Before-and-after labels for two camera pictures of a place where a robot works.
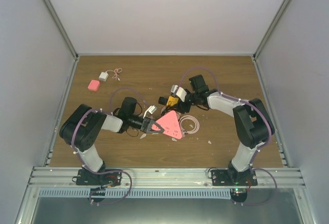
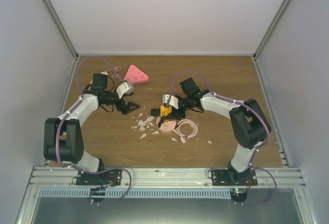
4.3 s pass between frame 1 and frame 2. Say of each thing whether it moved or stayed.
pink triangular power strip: moved
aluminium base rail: stayed
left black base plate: stayed
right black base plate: stayed
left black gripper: moved
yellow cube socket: moved
